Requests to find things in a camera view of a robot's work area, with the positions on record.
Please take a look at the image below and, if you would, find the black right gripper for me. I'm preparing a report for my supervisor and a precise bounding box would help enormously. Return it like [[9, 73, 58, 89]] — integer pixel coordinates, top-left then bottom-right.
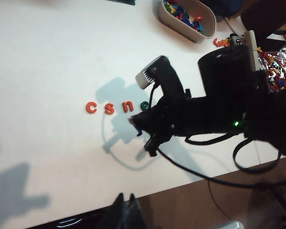
[[129, 88, 199, 157]]

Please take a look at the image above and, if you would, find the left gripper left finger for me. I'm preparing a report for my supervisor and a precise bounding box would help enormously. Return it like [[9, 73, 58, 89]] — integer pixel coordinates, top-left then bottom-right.
[[108, 192, 126, 229]]

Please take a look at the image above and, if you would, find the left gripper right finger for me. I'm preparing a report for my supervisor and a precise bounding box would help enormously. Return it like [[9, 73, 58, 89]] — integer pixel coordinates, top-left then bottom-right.
[[124, 193, 146, 229]]

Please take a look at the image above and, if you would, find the orange letter s magnet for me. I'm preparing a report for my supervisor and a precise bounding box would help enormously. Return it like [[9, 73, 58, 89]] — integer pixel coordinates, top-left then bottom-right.
[[103, 102, 115, 115]]

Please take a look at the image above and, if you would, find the black glossy robot base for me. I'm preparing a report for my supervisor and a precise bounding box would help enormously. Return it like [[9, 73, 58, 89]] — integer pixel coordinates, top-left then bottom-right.
[[26, 211, 115, 229]]

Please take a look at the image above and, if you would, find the orange letter n magnet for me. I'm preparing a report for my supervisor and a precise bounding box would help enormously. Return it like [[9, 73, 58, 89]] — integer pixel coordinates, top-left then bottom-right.
[[122, 101, 135, 114]]

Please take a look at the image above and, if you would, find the orange letter c magnet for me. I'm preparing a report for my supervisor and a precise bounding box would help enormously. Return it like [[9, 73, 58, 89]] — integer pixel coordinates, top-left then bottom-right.
[[85, 101, 98, 115]]

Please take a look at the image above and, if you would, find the yellow letter magnet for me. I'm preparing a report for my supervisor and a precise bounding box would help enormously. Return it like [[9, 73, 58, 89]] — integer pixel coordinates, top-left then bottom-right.
[[165, 3, 177, 14]]

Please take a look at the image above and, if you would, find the teal letter magnet card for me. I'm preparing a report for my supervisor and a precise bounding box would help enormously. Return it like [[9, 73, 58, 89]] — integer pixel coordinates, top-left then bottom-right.
[[109, 0, 137, 6]]

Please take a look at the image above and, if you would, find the bag of letter magnets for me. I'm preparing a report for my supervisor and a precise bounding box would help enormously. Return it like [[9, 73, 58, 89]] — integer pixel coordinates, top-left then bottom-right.
[[256, 45, 286, 94]]

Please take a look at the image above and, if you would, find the beige pulp tray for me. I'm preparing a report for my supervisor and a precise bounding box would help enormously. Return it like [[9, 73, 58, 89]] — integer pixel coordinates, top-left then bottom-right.
[[152, 0, 217, 44]]

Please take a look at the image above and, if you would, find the white black pen device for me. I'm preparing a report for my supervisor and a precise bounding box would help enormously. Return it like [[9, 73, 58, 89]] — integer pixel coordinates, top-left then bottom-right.
[[224, 16, 245, 47]]

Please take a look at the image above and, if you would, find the grey metal stapler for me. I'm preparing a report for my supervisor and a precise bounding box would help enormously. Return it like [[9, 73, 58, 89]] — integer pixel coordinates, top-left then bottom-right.
[[243, 29, 264, 73]]

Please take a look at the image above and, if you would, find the black office chair base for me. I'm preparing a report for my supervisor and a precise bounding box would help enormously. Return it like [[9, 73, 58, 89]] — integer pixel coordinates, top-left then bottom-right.
[[250, 177, 286, 229]]

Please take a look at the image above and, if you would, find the navy blue foam slipper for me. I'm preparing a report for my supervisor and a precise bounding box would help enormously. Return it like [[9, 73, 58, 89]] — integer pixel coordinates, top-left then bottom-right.
[[201, 0, 244, 23]]

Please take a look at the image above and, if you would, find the black camera cable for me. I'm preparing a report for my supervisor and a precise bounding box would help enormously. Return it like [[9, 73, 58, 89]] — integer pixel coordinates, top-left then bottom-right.
[[146, 82, 286, 189]]

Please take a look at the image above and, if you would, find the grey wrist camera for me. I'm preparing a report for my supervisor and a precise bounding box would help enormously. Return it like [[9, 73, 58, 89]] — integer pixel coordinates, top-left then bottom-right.
[[135, 55, 171, 90]]

